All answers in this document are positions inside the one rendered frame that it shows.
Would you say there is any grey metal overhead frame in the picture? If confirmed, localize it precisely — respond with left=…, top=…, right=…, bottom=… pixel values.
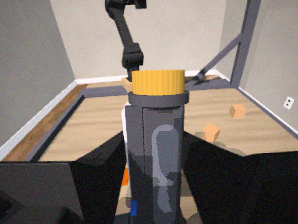
left=185, top=0, right=261, bottom=88

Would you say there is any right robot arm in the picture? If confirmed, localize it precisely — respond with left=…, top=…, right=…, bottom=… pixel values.
left=105, top=0, right=147, bottom=82

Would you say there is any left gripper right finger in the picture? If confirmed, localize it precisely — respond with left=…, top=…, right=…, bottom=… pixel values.
left=182, top=131, right=298, bottom=224

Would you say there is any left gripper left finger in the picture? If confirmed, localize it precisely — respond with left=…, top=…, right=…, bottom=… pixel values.
left=0, top=130, right=127, bottom=224

